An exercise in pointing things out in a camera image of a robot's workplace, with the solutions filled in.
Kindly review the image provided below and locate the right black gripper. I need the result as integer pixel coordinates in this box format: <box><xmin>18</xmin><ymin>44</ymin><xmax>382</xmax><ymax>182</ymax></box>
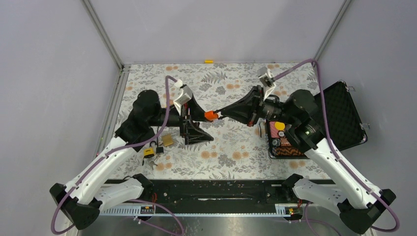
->
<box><xmin>221</xmin><ymin>85</ymin><xmax>297</xmax><ymax>127</ymax></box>

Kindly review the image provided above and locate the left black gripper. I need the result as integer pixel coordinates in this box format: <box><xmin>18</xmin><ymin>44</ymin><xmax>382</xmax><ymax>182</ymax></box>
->
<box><xmin>149</xmin><ymin>93</ymin><xmax>214</xmax><ymax>143</ymax></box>

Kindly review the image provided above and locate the orange black padlock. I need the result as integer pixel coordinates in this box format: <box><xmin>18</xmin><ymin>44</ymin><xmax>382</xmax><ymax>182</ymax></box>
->
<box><xmin>204</xmin><ymin>111</ymin><xmax>219</xmax><ymax>121</ymax></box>

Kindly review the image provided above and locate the brass long-shackle padlock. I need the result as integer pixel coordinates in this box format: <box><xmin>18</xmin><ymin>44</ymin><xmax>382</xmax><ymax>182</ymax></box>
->
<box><xmin>161</xmin><ymin>131</ymin><xmax>181</xmax><ymax>147</ymax></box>

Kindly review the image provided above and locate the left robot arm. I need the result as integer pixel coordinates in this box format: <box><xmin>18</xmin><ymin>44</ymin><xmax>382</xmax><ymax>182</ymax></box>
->
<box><xmin>50</xmin><ymin>87</ymin><xmax>218</xmax><ymax>230</ymax></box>

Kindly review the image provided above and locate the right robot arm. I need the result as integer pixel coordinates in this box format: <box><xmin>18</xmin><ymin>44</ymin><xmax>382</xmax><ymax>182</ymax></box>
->
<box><xmin>220</xmin><ymin>86</ymin><xmax>396</xmax><ymax>234</ymax></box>

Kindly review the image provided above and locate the yellow poker chip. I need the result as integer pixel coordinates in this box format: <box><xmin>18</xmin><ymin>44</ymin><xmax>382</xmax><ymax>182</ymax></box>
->
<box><xmin>274</xmin><ymin>122</ymin><xmax>286</xmax><ymax>131</ymax></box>

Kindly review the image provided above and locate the small black padlock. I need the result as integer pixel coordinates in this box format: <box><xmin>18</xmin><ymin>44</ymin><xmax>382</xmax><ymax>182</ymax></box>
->
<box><xmin>155</xmin><ymin>147</ymin><xmax>164</xmax><ymax>154</ymax></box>

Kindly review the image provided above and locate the floral table mat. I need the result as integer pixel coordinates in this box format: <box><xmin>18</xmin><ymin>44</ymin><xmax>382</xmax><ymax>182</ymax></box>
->
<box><xmin>110</xmin><ymin>63</ymin><xmax>328</xmax><ymax>179</ymax></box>

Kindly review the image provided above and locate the yellow padlock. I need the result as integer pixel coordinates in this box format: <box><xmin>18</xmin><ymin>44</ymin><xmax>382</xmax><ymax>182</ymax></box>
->
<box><xmin>143</xmin><ymin>141</ymin><xmax>157</xmax><ymax>159</ymax></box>

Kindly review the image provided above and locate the black poker chip case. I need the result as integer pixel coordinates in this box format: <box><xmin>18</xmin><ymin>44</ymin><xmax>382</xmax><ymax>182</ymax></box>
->
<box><xmin>264</xmin><ymin>81</ymin><xmax>367</xmax><ymax>159</ymax></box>

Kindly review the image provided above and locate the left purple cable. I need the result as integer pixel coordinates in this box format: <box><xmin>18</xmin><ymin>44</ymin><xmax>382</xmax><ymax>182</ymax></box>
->
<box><xmin>50</xmin><ymin>75</ymin><xmax>178</xmax><ymax>235</ymax></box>

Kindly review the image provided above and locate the purple cable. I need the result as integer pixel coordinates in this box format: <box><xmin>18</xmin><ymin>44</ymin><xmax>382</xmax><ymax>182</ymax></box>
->
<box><xmin>272</xmin><ymin>59</ymin><xmax>401</xmax><ymax>233</ymax></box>
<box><xmin>50</xmin><ymin>75</ymin><xmax>178</xmax><ymax>235</ymax></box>

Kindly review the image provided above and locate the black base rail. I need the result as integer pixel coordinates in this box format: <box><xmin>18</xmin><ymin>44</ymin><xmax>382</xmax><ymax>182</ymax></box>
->
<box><xmin>107</xmin><ymin>176</ymin><xmax>333</xmax><ymax>216</ymax></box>

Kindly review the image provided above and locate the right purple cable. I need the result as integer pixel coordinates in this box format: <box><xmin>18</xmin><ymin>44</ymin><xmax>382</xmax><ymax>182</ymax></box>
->
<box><xmin>272</xmin><ymin>59</ymin><xmax>401</xmax><ymax>233</ymax></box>

